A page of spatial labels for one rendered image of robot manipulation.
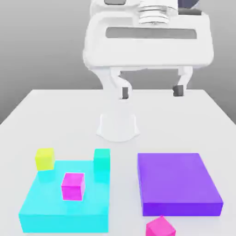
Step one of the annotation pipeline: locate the small pink cube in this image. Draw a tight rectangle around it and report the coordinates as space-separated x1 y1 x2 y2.
145 215 176 236

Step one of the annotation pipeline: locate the small yellow cube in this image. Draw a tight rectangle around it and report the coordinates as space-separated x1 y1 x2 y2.
35 147 55 171

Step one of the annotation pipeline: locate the large cyan box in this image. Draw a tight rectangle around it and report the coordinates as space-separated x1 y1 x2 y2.
18 159 111 234

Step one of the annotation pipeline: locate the large purple box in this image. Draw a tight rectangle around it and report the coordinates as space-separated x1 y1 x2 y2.
137 152 224 217

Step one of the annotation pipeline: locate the small magenta cube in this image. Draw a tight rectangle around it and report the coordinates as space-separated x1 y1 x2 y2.
61 172 86 201

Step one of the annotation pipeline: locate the small teal cube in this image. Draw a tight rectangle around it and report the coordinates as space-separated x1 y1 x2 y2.
93 148 111 175

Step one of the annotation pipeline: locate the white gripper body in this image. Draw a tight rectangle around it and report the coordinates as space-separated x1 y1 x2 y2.
82 11 215 71

